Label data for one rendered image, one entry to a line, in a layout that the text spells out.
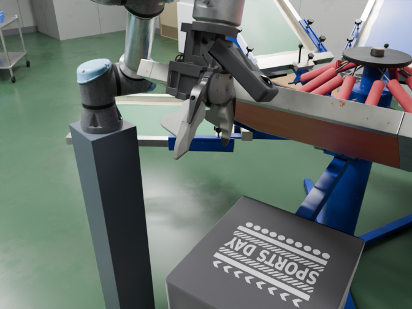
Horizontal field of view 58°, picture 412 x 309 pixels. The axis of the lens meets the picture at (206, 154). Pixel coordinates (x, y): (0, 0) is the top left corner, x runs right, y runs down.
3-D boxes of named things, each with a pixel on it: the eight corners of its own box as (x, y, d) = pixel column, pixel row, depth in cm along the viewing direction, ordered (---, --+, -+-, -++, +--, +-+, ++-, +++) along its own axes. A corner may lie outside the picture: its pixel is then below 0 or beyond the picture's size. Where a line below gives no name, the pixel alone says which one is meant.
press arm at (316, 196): (259, 311, 108) (260, 297, 105) (241, 301, 111) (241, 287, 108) (363, 141, 198) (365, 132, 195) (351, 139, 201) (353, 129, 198)
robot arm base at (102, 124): (73, 124, 138) (68, 99, 133) (110, 113, 147) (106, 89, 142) (93, 138, 128) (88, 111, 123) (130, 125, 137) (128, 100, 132)
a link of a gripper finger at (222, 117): (210, 129, 71) (202, 90, 65) (238, 137, 69) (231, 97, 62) (202, 140, 70) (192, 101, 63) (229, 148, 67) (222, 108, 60)
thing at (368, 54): (354, 293, 219) (420, 65, 151) (289, 265, 237) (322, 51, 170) (369, 251, 248) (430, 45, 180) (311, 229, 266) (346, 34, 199)
